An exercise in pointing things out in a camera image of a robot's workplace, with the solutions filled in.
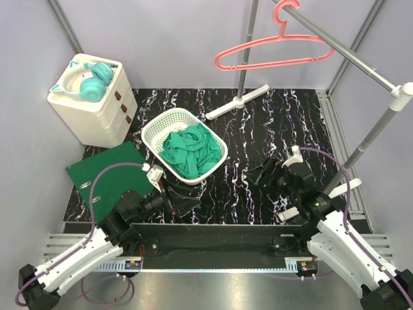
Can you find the green ring binder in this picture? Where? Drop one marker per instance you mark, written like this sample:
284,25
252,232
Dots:
110,186

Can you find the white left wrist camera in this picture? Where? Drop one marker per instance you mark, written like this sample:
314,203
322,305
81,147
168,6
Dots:
154,174

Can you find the pink plastic hanger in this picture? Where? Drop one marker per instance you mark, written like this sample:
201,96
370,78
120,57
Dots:
289,48

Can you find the white perforated plastic basket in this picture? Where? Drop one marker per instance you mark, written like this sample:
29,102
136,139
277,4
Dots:
154,133

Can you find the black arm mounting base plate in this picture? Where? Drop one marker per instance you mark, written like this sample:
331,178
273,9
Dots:
190,246

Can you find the white slotted cable duct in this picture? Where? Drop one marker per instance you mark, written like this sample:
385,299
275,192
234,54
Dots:
121,266

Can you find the green tank top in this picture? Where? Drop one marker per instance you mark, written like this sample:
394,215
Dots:
191,152

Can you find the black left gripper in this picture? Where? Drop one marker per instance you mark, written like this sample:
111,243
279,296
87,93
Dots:
176,203

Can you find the teal cat-ear headphones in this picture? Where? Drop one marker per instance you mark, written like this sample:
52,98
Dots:
91,89

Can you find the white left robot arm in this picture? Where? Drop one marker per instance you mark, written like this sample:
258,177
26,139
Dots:
41,287

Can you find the white drawer cabinet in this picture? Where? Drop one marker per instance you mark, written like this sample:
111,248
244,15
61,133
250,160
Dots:
104,123

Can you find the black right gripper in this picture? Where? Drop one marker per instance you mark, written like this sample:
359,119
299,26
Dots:
271,166

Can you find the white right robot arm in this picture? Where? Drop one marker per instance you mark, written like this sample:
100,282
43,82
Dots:
327,235

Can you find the silver clothes rack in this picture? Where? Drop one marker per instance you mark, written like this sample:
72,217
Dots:
401,94

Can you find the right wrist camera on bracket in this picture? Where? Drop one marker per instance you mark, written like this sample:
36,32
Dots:
296,157

